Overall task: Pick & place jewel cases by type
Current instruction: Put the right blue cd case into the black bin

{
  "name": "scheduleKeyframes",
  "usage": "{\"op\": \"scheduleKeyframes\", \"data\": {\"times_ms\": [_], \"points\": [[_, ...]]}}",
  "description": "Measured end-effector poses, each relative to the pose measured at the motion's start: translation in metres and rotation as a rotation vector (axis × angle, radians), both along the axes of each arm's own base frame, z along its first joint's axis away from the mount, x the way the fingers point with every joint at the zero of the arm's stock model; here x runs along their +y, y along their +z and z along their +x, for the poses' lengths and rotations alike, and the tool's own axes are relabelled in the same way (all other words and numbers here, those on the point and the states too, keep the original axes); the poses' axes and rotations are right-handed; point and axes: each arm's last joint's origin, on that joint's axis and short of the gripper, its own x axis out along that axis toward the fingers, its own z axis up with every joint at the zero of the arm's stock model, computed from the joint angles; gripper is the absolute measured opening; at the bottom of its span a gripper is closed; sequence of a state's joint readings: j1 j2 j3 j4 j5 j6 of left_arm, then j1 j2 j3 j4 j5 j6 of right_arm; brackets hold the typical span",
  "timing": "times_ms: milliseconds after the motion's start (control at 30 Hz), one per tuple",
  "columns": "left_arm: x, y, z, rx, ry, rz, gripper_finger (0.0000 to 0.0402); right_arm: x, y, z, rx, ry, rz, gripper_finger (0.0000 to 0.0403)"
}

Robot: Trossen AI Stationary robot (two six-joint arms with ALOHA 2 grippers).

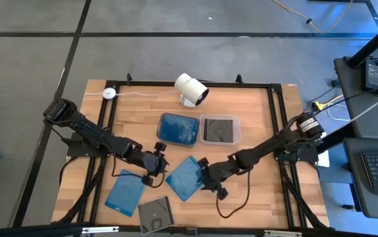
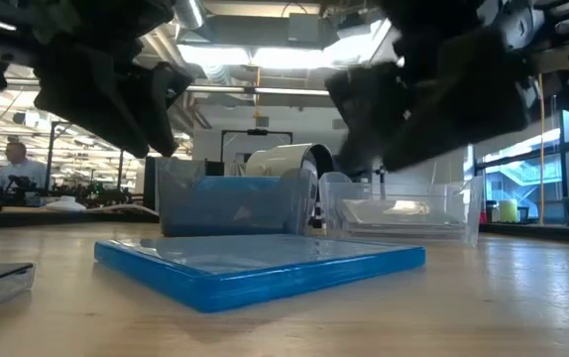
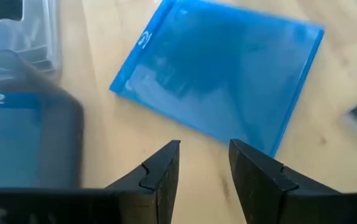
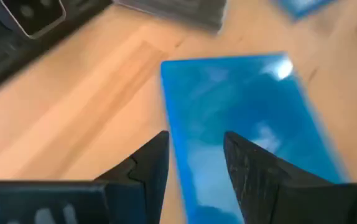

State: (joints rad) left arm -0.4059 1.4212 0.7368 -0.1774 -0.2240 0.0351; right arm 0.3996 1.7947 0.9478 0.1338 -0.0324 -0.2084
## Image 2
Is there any person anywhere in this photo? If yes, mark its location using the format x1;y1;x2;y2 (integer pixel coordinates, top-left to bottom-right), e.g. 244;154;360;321
0;141;48;192

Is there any clear plastic bin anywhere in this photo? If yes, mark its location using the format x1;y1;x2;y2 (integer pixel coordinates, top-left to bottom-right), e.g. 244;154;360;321
317;172;484;248

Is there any black gantry frame with camera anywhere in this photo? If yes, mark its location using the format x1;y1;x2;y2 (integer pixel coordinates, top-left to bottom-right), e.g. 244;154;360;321
220;128;294;163

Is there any long LED strip light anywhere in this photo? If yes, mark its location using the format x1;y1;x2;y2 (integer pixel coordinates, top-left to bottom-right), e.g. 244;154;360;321
184;84;333;98

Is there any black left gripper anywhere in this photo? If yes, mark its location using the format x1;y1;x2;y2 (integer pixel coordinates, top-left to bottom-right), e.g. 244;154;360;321
0;0;195;160

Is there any white round puck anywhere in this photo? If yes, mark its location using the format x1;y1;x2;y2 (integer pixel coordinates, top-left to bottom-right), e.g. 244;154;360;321
46;195;88;213

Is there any tall black box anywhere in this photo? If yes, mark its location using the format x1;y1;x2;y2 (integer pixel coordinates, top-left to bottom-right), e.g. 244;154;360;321
143;156;159;212

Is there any grey ceiling box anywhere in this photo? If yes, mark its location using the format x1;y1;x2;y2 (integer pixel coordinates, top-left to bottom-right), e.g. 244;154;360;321
287;12;321;44

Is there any thin white cable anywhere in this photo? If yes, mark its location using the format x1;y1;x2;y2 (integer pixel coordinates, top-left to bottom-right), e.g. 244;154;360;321
85;202;161;217

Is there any yellow cup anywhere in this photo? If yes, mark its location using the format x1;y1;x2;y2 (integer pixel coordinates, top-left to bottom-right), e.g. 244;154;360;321
498;198;519;224

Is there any large black gantry frame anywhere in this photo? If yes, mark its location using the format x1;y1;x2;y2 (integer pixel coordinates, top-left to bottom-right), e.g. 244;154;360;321
45;120;128;197

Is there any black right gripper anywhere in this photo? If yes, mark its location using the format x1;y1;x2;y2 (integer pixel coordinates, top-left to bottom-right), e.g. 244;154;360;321
324;0;548;173

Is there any smoky grey plastic bin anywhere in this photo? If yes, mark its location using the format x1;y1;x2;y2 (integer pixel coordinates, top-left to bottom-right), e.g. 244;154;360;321
155;157;318;238

